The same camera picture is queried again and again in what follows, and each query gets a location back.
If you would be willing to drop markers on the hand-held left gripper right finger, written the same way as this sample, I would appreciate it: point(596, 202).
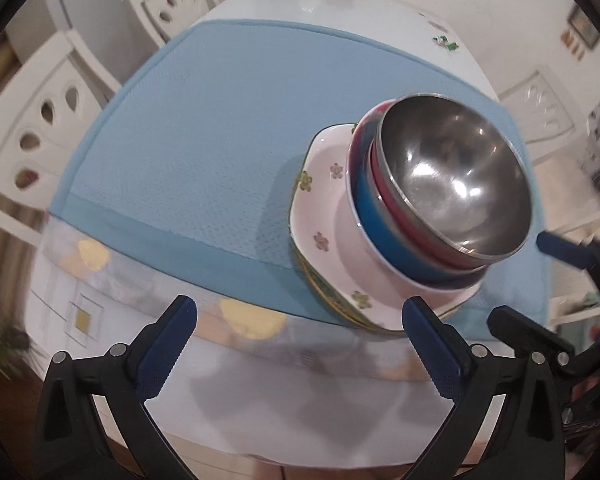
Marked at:
point(435, 350)

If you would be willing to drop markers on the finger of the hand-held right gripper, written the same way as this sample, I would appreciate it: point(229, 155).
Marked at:
point(520, 327)
point(560, 249)

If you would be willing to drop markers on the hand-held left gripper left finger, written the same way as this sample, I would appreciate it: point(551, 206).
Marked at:
point(167, 345)

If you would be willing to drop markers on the pink cartoon bowl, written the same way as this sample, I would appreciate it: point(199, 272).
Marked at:
point(375, 275)

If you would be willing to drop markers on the round floral plate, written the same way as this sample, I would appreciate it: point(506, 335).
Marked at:
point(330, 305)

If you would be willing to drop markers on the red steel bowl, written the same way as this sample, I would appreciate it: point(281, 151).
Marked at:
point(455, 175)

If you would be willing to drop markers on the blue steel bowl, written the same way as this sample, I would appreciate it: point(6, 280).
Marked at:
point(375, 210)

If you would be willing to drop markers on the hexagonal green leaf plate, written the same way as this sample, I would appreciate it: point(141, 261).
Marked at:
point(306, 264)

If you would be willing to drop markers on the white floral square plate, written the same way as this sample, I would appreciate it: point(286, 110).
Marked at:
point(320, 185)

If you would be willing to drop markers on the white dining chair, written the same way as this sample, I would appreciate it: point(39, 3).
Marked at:
point(590, 217)
point(60, 65)
point(150, 2)
point(517, 97)

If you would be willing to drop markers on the green houseplant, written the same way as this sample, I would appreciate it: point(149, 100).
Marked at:
point(0, 345)

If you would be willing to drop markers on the light blue table mat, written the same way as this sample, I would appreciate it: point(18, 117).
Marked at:
point(180, 160)

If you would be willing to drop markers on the green glass trinket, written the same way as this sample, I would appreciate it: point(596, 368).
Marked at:
point(446, 43)

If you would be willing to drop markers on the white cabinet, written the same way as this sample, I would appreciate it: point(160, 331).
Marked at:
point(80, 5)

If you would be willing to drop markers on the wooden wall ornaments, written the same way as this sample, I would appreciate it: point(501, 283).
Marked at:
point(570, 42)

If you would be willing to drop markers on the framed wall picture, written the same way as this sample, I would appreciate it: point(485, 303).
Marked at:
point(582, 27)

